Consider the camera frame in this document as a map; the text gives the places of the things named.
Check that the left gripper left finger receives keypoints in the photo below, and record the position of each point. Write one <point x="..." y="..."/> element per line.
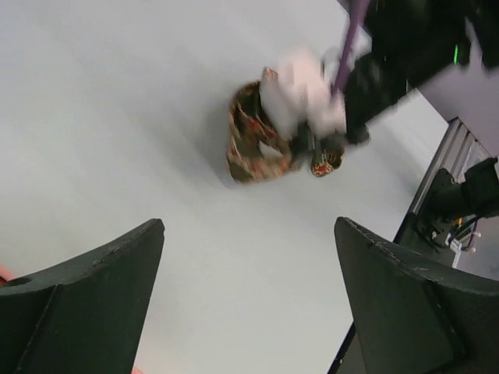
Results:
<point x="84" y="315"/>

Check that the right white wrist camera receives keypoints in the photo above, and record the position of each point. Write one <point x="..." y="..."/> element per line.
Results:
<point x="298" y="91"/>

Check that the aluminium frame rail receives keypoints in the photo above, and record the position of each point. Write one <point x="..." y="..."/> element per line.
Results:
<point x="459" y="189"/>

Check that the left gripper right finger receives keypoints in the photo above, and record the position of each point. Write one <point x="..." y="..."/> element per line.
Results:
<point x="412" y="314"/>

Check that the brown patterned long tie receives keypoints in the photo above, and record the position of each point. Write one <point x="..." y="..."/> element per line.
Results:
<point x="256" y="151"/>

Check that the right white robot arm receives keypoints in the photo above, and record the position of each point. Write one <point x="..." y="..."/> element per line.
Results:
<point x="393" y="47"/>

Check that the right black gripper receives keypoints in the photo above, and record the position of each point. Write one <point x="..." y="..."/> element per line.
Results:
<point x="304" y="142"/>

